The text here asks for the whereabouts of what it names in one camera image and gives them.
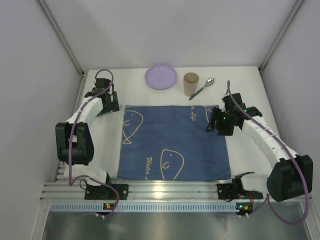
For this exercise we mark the aluminium front rail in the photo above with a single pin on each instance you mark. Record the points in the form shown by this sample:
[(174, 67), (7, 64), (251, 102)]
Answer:
[(149, 190)]

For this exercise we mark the right aluminium frame post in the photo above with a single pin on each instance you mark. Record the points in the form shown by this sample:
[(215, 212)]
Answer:
[(294, 11)]

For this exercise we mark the blue cloth placemat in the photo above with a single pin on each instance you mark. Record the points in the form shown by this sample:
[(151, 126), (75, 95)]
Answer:
[(171, 143)]

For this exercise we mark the aluminium frame post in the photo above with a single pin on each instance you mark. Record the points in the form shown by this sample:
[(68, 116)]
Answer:
[(294, 11), (60, 35)]

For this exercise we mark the green handled spoon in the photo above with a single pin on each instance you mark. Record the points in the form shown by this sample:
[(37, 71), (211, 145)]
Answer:
[(208, 83)]

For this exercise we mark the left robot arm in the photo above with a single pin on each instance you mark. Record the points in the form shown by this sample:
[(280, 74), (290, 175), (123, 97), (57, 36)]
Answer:
[(74, 142)]

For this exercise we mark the left aluminium frame post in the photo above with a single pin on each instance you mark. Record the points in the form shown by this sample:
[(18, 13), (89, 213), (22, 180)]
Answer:
[(60, 35)]

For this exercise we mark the beige cup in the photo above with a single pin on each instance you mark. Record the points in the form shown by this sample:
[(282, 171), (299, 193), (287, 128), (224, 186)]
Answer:
[(190, 83)]

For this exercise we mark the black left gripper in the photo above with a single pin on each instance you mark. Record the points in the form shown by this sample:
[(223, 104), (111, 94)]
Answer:
[(111, 104)]

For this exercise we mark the lilac plate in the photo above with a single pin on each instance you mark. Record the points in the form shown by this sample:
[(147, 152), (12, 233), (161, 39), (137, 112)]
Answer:
[(161, 76)]

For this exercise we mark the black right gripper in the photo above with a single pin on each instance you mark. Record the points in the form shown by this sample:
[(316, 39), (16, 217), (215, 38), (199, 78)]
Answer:
[(216, 121)]

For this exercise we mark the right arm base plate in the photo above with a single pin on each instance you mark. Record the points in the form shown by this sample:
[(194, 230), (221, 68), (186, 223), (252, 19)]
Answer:
[(228, 192)]

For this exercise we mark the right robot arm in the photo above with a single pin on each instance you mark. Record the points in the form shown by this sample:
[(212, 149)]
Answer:
[(291, 174)]

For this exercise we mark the slotted cable duct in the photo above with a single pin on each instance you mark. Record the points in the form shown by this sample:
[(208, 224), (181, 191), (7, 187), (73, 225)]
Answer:
[(151, 207)]

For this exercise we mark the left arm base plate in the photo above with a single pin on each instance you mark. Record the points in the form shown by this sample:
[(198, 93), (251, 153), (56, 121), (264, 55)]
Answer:
[(102, 192)]

